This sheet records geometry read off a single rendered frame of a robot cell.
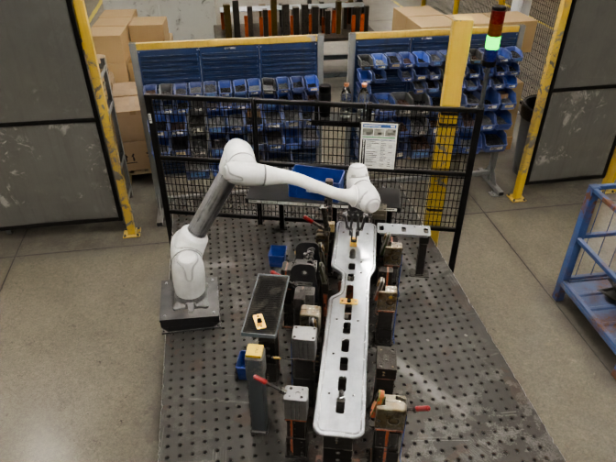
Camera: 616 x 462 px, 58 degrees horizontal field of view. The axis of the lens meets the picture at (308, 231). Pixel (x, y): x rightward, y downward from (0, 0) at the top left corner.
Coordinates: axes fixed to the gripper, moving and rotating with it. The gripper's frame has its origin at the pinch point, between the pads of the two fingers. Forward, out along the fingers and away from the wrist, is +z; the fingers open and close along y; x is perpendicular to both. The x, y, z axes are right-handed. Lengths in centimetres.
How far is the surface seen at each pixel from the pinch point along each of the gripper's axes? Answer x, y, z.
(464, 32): 59, 49, -89
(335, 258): -14.4, -8.2, 4.6
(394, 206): 33.5, 21.5, 1.9
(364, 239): 3.4, 5.5, 4.7
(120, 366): -13, -143, 105
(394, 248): -8.0, 21.0, 1.0
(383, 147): 55, 13, -25
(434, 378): -61, 42, 34
